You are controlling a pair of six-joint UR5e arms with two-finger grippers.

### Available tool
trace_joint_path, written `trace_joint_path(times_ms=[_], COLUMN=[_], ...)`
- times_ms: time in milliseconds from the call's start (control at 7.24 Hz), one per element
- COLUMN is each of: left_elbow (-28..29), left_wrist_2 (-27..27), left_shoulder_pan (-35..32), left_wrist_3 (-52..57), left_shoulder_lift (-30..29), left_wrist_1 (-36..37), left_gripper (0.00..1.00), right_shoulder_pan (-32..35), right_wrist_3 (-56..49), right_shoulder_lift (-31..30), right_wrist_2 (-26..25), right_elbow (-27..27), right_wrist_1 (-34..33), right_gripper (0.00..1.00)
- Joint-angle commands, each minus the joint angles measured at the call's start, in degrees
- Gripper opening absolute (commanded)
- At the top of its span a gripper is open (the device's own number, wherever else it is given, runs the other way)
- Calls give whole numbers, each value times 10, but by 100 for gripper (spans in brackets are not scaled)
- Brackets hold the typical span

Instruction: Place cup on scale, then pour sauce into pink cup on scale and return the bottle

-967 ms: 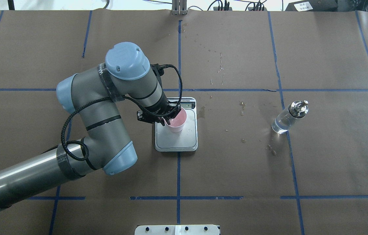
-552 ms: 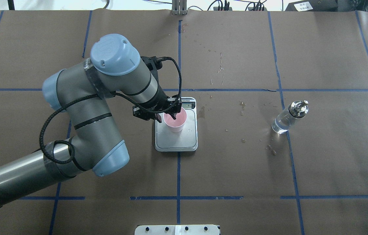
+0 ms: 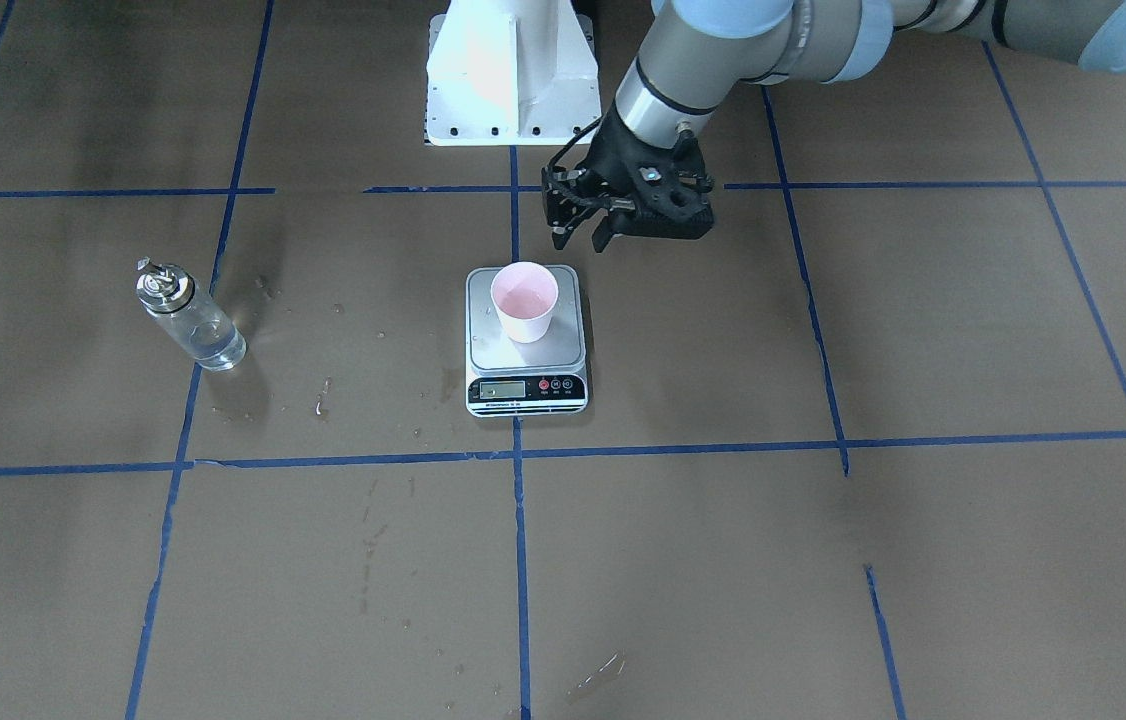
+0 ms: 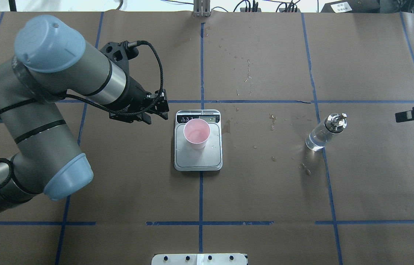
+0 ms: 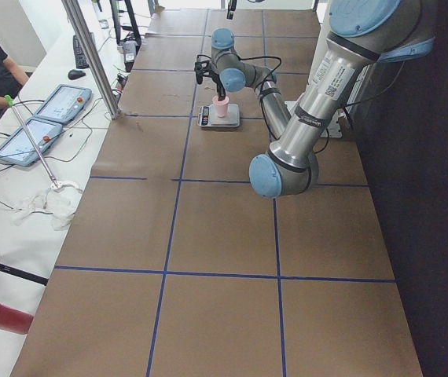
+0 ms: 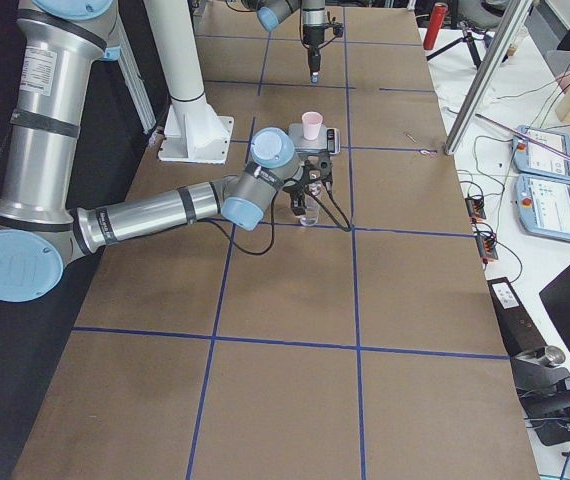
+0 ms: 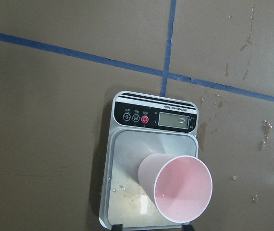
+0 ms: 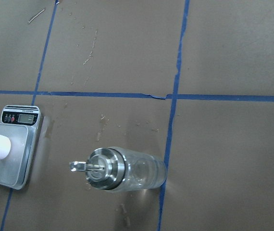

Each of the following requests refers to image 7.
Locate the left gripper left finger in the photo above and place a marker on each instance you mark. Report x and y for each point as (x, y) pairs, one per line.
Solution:
(117, 227)

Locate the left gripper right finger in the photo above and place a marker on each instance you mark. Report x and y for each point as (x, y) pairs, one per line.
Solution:
(187, 227)

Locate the grey digital kitchen scale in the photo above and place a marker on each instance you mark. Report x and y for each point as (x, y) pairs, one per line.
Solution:
(141, 125)

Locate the pink plastic cup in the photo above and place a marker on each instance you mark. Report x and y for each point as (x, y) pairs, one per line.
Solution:
(179, 186)

